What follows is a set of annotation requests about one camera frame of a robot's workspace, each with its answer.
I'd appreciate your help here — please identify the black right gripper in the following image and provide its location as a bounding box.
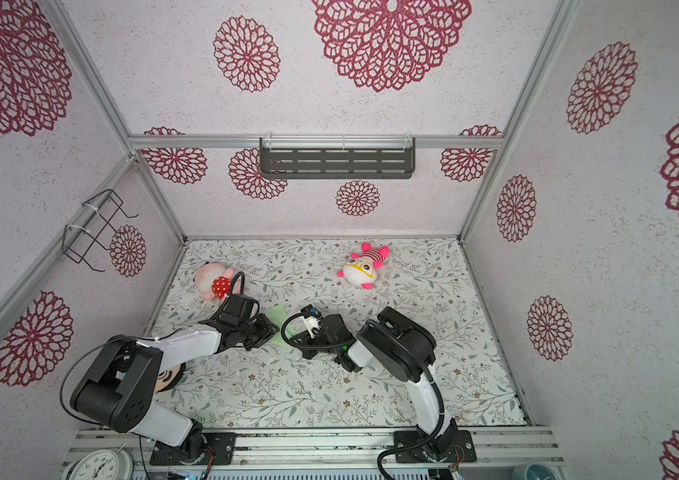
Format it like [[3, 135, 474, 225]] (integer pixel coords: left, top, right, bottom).
[[289, 328, 343, 361]]

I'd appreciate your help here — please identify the light green paper sheet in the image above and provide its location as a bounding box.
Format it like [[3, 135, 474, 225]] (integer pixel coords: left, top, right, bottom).
[[264, 304, 290, 349]]

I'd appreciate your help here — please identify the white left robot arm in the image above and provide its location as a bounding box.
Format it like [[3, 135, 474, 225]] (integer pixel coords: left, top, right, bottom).
[[69, 314, 277, 447]]

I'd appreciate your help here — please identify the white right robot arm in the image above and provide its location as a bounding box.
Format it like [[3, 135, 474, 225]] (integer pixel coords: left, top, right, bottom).
[[289, 305, 459, 443]]

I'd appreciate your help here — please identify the white pink owl plush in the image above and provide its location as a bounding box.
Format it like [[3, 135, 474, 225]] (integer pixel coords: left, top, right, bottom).
[[336, 242, 391, 290]]

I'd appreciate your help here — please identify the pink plush red dotted dress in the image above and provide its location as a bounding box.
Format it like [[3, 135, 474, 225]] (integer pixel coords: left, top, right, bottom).
[[194, 262, 244, 302]]

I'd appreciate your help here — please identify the striped hat doll plush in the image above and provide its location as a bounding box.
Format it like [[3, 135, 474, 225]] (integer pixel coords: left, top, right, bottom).
[[154, 363, 186, 393]]

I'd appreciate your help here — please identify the white analog clock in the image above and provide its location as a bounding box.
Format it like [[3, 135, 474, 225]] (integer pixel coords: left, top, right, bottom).
[[60, 449, 133, 480]]

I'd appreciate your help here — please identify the teal cup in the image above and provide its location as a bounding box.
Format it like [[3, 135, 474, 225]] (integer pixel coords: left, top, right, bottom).
[[511, 462, 559, 480]]

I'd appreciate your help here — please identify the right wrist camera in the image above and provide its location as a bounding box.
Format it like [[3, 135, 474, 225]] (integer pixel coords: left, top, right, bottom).
[[300, 305, 347, 331]]

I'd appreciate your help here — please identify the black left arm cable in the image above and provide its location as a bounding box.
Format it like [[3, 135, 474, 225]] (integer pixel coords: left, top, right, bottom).
[[58, 271, 247, 480]]

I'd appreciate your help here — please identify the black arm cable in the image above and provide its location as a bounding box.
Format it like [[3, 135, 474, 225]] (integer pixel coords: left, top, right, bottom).
[[280, 310, 449, 480], [58, 271, 247, 480]]

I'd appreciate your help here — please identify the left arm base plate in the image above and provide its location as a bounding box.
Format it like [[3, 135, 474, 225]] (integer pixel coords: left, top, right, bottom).
[[149, 432, 237, 466]]

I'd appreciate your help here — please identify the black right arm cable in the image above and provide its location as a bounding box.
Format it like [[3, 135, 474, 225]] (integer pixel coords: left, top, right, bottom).
[[280, 310, 449, 480]]

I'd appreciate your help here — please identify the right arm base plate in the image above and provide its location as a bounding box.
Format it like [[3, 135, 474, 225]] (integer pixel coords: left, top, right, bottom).
[[395, 428, 477, 464]]

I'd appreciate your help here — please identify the grey wall shelf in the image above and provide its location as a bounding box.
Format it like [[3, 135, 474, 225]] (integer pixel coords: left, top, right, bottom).
[[258, 137, 417, 180]]

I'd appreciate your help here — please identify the black wire wall rack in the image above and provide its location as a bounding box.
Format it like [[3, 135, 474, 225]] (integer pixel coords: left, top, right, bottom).
[[60, 189, 138, 273]]

